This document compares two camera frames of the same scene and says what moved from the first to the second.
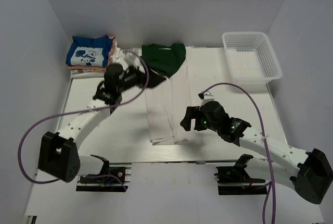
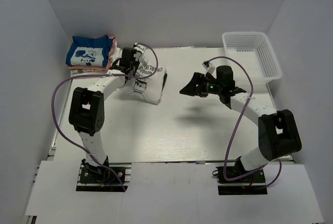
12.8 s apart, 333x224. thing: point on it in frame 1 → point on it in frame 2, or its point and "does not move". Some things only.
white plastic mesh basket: x=252 y=59 does not move
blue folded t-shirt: x=84 y=51 does not move
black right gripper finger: x=186 y=121 → x=196 y=86
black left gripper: x=142 y=78 → x=124 y=68
